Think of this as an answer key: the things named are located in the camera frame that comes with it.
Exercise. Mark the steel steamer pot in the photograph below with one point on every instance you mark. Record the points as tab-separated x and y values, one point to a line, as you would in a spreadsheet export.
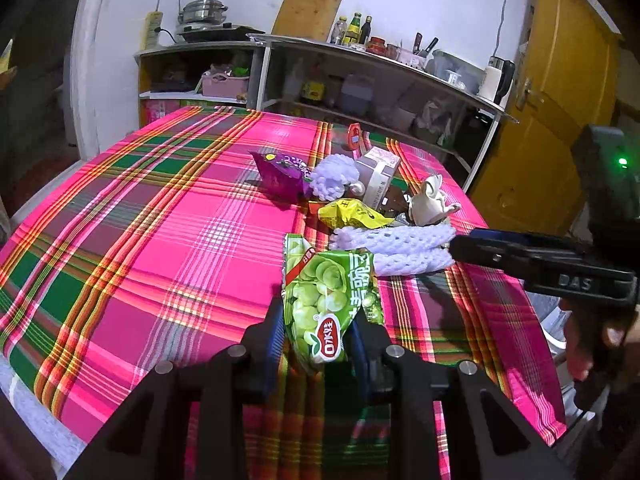
200	10

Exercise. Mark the wooden cutting board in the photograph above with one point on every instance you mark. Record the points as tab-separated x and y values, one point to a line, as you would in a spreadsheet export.
307	10

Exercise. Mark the yellow snack packet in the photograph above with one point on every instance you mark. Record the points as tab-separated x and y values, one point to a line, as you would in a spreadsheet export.
350	212

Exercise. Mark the green bottle with yellow label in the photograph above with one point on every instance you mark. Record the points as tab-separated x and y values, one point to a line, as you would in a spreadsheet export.
353	30

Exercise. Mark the yellow power strip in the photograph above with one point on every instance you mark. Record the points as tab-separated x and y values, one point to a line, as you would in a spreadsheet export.
152	30

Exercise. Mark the large metal shelf unit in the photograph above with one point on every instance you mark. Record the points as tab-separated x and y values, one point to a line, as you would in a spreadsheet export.
380	62

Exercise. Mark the yellow wooden door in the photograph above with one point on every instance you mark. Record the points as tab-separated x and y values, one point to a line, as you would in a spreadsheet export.
560	85

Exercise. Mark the kitchen knives in pink holder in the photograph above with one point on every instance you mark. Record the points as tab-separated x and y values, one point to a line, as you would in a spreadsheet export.
417	55

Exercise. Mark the small cardboard box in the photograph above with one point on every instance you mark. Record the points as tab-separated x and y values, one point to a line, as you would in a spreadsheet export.
377	170

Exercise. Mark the red jar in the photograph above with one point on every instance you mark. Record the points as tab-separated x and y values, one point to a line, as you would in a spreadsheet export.
376	45

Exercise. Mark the green snack packet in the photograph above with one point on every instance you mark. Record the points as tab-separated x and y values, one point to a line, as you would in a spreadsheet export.
320	290

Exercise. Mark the clear plastic container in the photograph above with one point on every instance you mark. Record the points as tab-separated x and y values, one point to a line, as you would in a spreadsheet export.
457	72

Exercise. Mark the pink plastic basket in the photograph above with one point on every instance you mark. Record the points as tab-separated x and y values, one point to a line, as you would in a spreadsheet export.
225	86

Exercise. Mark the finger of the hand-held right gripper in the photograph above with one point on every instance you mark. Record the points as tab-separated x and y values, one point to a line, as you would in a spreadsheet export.
490	257
500	235

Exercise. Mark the round lavender foam fruit net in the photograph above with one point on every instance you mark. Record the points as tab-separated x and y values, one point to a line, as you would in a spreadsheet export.
332	175

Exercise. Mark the clear plastic bottle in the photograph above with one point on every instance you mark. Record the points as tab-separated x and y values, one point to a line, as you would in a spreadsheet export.
339	32

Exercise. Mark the black induction cooker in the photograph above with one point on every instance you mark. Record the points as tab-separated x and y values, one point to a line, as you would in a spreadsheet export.
215	34

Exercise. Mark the person's right hand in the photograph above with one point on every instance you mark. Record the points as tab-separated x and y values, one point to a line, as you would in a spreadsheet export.
582	340

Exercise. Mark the purple snack packet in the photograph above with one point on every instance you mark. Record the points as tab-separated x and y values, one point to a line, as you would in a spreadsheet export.
282	175

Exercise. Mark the dark sauce bottle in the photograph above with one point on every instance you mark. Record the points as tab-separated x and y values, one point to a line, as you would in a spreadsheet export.
367	30

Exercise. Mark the small wooden shelf unit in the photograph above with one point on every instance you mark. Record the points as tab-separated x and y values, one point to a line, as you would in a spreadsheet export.
195	50

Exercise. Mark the purple plastic jug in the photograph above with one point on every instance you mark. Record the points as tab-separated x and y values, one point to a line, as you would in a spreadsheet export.
357	94

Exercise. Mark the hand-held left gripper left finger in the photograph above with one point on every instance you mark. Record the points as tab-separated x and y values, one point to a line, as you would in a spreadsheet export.
272	355

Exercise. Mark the brown coffee packet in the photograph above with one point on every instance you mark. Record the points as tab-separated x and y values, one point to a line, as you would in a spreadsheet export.
395	201

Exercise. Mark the pink plaid tablecloth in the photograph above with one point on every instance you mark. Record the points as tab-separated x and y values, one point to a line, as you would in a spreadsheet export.
175	210

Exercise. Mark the oil bottle with yellow label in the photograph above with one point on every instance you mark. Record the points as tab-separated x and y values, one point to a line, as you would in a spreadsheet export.
312	91

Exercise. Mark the white electric kettle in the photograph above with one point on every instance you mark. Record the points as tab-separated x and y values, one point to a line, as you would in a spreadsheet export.
492	82

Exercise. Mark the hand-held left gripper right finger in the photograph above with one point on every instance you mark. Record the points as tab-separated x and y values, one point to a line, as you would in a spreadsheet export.
361	360

